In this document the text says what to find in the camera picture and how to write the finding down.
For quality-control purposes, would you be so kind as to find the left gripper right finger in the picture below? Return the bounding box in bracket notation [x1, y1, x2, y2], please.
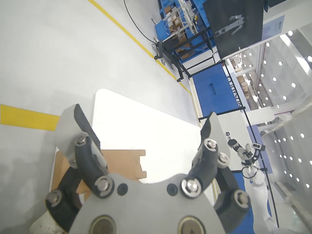
[181, 111, 251, 229]

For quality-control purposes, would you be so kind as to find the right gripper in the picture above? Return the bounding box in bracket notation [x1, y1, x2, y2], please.
[228, 139, 254, 166]

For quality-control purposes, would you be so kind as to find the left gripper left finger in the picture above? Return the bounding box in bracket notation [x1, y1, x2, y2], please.
[46, 103, 114, 232]

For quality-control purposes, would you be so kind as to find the small brown carton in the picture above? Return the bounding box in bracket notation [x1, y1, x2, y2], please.
[54, 149, 147, 197]

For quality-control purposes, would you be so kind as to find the blue partition panel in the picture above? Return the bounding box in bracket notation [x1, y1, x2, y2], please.
[192, 63, 247, 118]

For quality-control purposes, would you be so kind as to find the black wheeled stand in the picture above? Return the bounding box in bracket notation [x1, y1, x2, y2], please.
[153, 38, 193, 82]

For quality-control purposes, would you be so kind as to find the large black panel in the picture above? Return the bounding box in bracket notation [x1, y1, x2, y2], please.
[202, 0, 266, 59]

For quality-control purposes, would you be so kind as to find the blue storage rack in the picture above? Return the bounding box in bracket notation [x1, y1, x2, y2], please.
[154, 0, 231, 63]

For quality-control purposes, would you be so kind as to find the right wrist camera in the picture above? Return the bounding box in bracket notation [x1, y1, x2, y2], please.
[251, 142, 266, 165]

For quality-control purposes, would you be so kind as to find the black cable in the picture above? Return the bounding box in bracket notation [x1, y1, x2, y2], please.
[123, 0, 159, 44]

